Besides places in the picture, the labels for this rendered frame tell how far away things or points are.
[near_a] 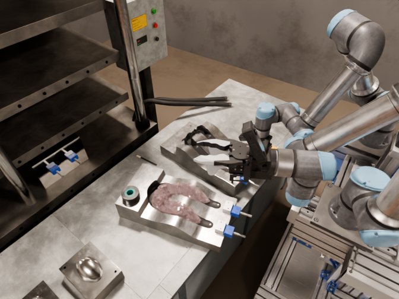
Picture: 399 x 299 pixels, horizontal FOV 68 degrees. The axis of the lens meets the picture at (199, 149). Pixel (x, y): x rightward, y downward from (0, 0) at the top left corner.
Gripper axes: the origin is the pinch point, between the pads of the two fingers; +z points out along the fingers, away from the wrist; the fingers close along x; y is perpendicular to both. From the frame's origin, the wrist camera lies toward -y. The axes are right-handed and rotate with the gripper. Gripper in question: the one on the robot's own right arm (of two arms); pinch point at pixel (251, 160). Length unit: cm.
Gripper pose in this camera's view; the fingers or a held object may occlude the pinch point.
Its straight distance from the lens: 152.0
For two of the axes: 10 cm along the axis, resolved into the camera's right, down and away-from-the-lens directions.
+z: 0.0, 7.0, 7.2
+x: 6.2, -5.6, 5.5
